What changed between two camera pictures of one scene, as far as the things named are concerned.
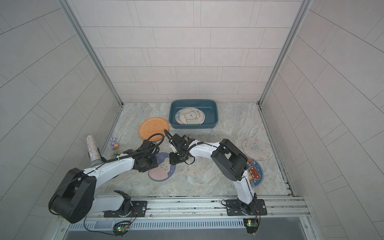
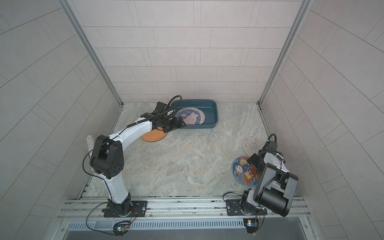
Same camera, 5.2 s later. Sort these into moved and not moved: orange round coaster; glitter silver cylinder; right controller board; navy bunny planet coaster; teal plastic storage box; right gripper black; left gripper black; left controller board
Moved: left gripper black; right gripper black; navy bunny planet coaster
Not moved: left controller board; teal plastic storage box; glitter silver cylinder; orange round coaster; right controller board
